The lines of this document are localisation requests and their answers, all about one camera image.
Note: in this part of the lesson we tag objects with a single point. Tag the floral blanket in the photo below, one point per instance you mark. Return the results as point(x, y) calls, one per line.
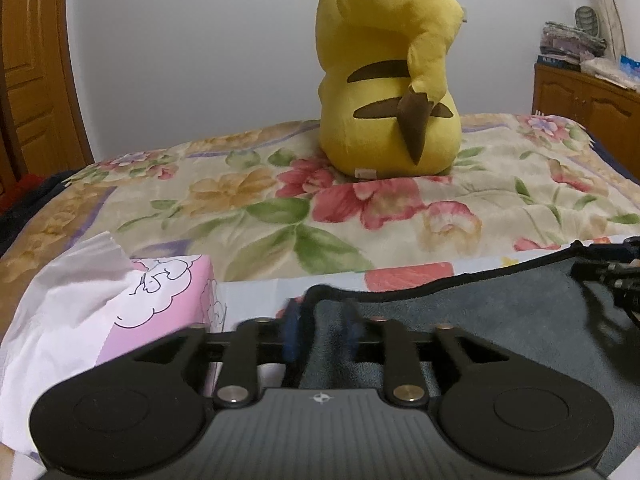
point(200, 210)

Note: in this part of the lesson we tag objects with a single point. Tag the dark blue cloth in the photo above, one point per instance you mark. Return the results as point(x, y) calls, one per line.
point(25, 220)

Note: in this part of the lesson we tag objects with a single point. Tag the yellow plush toy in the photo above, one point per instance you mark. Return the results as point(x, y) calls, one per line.
point(375, 35)

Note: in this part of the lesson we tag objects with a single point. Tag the white hanging cloth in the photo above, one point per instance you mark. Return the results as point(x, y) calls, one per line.
point(605, 0)

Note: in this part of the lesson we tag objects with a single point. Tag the red cloth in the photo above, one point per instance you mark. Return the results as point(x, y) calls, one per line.
point(25, 185)

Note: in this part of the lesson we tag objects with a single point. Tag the white tissue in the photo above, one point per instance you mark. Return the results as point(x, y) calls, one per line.
point(50, 335)

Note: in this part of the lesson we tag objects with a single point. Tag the wooden door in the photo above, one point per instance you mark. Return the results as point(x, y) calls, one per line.
point(30, 60)

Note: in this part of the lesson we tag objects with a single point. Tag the stack of folded cloths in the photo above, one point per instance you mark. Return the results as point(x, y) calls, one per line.
point(570, 40)

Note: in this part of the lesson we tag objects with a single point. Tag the grey patterned ornament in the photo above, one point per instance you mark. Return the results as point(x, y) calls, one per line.
point(586, 17)

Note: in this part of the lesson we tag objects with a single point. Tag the dark grey towel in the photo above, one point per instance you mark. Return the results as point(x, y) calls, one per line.
point(500, 310)

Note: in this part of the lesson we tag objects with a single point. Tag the dark blue flat box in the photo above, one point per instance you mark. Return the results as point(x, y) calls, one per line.
point(555, 62)

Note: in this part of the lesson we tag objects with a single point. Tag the wooden cabinet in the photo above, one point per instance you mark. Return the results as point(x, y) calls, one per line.
point(590, 105)

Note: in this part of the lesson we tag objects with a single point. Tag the dark blue mattress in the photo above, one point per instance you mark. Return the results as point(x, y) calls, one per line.
point(617, 160)

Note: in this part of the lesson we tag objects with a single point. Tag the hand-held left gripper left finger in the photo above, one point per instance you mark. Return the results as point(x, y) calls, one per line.
point(293, 332)

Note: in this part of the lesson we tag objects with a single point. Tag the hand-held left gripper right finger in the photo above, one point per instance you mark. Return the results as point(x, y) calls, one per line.
point(350, 334)

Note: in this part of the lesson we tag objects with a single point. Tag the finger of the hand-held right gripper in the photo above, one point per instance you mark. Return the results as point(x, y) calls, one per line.
point(612, 250)
point(607, 280)

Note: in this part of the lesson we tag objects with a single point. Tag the white and blue plastic bag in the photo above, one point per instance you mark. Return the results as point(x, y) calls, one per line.
point(612, 70)

